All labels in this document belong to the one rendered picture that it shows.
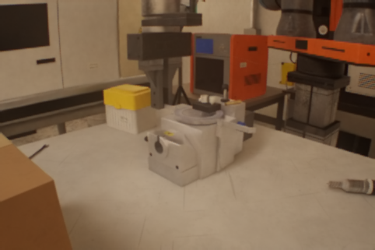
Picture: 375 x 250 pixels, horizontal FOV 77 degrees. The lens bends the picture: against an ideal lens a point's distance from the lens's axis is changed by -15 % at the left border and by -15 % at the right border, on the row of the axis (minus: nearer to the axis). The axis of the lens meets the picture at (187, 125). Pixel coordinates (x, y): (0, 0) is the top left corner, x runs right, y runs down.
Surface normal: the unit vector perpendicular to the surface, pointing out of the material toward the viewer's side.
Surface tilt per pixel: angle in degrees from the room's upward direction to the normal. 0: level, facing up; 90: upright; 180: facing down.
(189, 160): 90
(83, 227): 0
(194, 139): 90
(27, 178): 0
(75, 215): 0
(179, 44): 90
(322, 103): 90
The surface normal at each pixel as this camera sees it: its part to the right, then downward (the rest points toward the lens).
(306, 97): -0.76, 0.22
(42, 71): 0.69, 0.24
